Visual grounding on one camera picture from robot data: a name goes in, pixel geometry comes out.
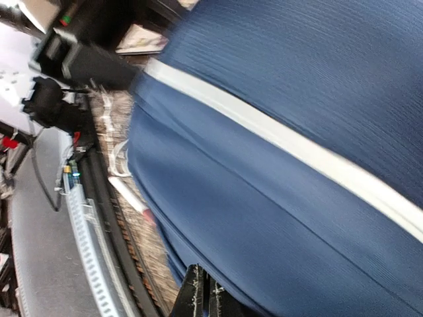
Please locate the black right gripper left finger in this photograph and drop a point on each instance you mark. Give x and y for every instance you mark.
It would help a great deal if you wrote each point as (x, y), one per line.
(190, 300)

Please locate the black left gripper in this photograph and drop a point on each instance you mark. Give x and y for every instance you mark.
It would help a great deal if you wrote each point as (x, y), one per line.
(84, 53)

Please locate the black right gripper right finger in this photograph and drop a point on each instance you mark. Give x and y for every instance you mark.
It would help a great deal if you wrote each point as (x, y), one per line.
(222, 304)

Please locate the white pen red cap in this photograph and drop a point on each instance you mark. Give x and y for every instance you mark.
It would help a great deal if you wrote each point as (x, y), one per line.
(129, 195)

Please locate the small circuit board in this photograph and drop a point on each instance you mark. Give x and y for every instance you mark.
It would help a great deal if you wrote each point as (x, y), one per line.
(71, 171)

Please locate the white charger with cable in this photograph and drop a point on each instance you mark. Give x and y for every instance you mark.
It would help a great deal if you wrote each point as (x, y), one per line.
(114, 120)

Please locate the navy blue student backpack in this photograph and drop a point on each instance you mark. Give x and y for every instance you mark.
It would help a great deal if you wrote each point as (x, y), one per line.
(278, 145)

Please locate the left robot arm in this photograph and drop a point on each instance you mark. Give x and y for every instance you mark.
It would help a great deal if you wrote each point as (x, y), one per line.
(35, 18)

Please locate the white slotted cable duct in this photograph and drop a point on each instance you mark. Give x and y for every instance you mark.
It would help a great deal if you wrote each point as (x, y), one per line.
(100, 266)

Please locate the black front rail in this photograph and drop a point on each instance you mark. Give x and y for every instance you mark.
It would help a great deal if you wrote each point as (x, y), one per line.
(92, 168)

